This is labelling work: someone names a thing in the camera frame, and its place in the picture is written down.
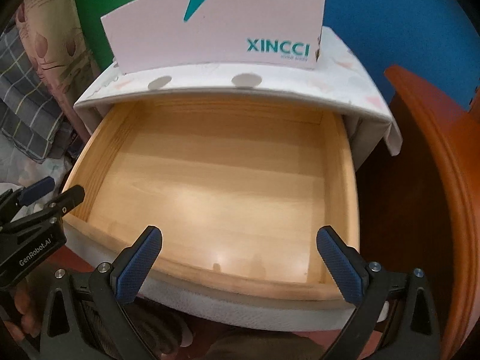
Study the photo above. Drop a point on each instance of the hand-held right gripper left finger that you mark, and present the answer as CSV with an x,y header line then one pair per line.
x,y
138,266

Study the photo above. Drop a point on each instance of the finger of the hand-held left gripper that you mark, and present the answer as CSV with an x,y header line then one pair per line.
x,y
39,189
67,200

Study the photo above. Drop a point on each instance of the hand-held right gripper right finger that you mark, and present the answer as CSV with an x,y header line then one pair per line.
x,y
339,266

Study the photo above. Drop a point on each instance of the wooden drawer grey front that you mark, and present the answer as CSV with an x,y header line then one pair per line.
x,y
210,180

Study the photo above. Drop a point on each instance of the white cardboard box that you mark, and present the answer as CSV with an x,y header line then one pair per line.
x,y
225,26

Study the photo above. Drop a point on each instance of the person's left hand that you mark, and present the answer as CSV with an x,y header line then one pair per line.
x,y
26,311

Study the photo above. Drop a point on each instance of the white plastic bag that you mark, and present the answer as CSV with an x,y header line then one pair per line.
x,y
60,168

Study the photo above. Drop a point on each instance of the grey plaid cloth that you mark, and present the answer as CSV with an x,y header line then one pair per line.
x,y
22,93

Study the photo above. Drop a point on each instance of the grey bedside cabinet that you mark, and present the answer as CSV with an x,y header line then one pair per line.
x,y
358,146

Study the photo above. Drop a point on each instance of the pink floral blanket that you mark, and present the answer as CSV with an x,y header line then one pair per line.
x,y
48,45

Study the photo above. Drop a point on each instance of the orange wooden chair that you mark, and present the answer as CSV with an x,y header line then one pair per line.
x,y
431,150

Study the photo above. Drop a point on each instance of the green foam mat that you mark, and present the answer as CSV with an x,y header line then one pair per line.
x,y
97,15

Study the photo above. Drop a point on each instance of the blue foam mat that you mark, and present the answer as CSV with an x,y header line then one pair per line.
x,y
393,18

